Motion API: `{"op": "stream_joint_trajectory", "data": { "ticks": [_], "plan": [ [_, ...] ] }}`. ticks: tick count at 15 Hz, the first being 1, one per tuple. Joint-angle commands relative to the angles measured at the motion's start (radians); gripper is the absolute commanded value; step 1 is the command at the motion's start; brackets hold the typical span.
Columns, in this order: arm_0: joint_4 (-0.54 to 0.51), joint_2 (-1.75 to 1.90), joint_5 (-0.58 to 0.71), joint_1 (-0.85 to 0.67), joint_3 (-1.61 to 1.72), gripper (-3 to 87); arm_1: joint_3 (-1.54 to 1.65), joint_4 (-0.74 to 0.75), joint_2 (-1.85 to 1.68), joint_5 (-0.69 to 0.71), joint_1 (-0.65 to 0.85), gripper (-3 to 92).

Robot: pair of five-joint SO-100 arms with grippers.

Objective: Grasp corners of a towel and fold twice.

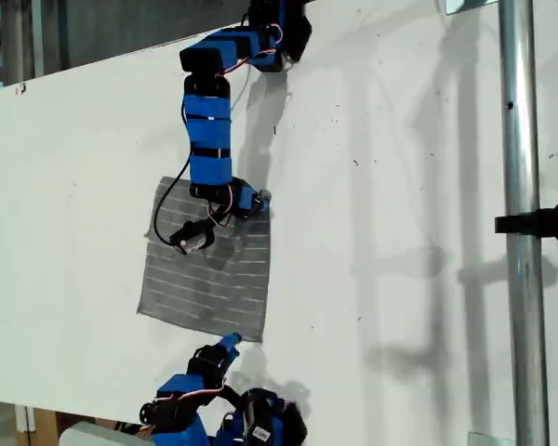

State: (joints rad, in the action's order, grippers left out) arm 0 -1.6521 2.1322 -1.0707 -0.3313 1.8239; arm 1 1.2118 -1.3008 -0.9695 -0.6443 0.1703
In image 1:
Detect grey white-striped towel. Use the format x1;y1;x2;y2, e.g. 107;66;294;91
134;175;273;345

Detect wooden table leg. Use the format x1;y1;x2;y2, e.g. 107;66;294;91
32;407;61;446

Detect black clamp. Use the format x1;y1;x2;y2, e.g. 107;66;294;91
494;197;558;246

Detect camera black cable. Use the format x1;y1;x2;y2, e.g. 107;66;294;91
219;384;248;411
153;155;192;245

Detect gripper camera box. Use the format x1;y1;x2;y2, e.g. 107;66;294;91
240;388;280;442
168;219;216;256

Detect steel post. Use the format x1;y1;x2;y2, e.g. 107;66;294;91
497;0;551;446

